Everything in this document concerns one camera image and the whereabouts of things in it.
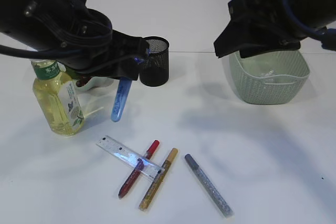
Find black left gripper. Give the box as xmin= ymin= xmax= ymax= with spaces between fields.
xmin=1 ymin=0 xmax=149 ymax=80

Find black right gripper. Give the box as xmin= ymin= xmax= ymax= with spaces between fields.
xmin=214 ymin=0 xmax=335 ymax=58

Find blue capped scissors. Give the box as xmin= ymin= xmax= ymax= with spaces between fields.
xmin=111 ymin=78 xmax=132 ymax=122

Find clear plastic sheet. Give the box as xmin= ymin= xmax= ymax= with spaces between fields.
xmin=259 ymin=70 xmax=275 ymax=78

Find purple grape bunch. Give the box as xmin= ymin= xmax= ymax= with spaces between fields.
xmin=75 ymin=77 xmax=91 ymax=88

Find yellow tea bottle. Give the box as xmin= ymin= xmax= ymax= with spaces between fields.
xmin=30 ymin=60 xmax=84 ymax=136

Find clear plastic ruler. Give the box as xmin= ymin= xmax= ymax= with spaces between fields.
xmin=96 ymin=135 xmax=165 ymax=180

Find gold glitter pen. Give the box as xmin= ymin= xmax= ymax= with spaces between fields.
xmin=139 ymin=148 xmax=178 ymax=211

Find red glitter pen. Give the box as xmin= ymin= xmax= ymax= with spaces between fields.
xmin=118 ymin=140 xmax=160 ymax=199

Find silver glitter pen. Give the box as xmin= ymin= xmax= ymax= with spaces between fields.
xmin=184 ymin=154 xmax=234 ymax=218

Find black mesh pen holder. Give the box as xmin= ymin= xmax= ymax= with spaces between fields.
xmin=139 ymin=36 xmax=170 ymax=87

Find pale green wavy plate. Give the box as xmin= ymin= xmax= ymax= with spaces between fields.
xmin=64 ymin=67 xmax=114 ymax=93

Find green woven plastic basket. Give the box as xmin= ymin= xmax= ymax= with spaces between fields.
xmin=229 ymin=50 xmax=310 ymax=105

